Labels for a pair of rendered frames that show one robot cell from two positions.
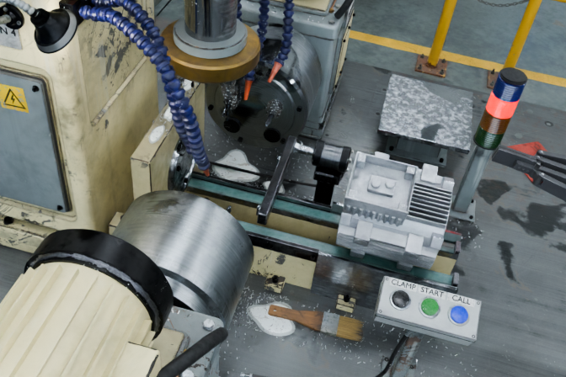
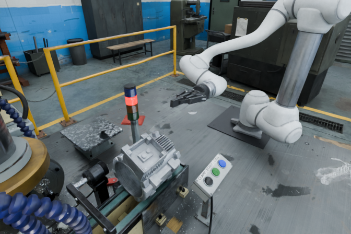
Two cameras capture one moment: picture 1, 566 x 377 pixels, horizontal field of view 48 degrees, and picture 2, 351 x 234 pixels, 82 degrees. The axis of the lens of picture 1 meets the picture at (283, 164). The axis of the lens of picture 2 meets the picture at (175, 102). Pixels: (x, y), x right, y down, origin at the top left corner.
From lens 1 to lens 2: 68 cm
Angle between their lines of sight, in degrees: 51
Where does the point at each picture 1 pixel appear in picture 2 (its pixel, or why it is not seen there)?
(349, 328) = (175, 224)
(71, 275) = not seen: outside the picture
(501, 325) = (194, 165)
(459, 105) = (98, 120)
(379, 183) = (145, 154)
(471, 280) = not seen: hidden behind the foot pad
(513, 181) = not seen: hidden behind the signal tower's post
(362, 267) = (160, 196)
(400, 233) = (164, 165)
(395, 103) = (77, 138)
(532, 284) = (181, 147)
